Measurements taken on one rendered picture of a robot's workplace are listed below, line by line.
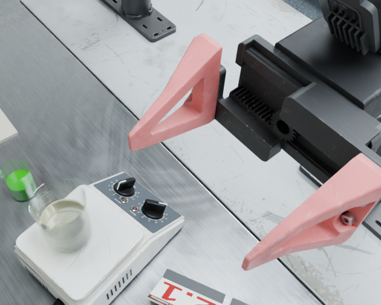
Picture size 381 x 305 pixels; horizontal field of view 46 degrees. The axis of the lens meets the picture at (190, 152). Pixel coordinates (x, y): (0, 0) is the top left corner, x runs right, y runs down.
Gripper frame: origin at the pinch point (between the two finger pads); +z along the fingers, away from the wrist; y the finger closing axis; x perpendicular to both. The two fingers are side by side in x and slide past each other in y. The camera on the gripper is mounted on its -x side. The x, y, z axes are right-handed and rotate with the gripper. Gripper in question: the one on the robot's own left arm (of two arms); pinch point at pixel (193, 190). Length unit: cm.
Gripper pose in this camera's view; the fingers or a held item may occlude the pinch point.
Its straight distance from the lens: 24.8
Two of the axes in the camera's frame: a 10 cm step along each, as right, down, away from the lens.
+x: -0.4, 5.9, 8.0
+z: -7.6, 5.0, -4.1
